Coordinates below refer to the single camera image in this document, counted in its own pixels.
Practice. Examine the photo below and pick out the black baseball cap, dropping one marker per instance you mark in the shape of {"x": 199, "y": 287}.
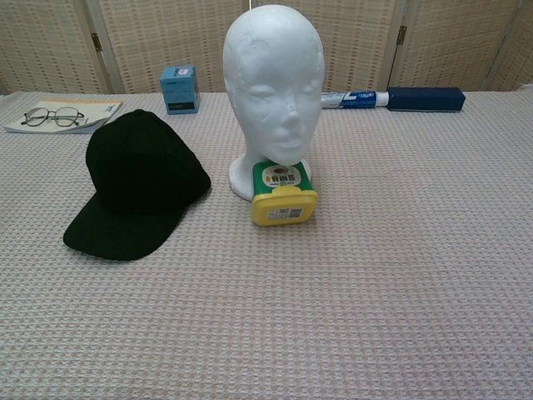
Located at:
{"x": 137, "y": 175}

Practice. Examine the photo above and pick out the white foam mannequin head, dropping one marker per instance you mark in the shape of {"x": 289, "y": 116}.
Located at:
{"x": 270, "y": 62}

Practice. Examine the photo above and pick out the green box with yellow lid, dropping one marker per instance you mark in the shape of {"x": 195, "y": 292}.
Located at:
{"x": 283, "y": 208}

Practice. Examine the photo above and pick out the pink white woven tablecloth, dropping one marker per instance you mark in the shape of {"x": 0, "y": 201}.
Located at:
{"x": 375, "y": 258}

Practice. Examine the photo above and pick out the blue white toothpaste tube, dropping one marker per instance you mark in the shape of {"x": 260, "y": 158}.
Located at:
{"x": 354, "y": 100}

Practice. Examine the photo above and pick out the light blue small box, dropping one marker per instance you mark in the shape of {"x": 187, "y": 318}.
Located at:
{"x": 180, "y": 89}

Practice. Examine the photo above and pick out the dark blue long case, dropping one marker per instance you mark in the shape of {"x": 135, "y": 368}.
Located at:
{"x": 424, "y": 99}

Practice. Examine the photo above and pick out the white book with orange stripe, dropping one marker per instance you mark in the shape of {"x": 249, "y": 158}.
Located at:
{"x": 96, "y": 109}

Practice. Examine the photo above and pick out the beige woven folding screen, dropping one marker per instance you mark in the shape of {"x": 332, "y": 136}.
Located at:
{"x": 166, "y": 33}

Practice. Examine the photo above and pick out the brass screen hinge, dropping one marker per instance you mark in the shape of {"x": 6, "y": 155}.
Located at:
{"x": 96, "y": 42}
{"x": 401, "y": 33}

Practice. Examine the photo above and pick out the thin black frame eyeglasses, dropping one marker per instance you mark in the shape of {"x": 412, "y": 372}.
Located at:
{"x": 50, "y": 111}

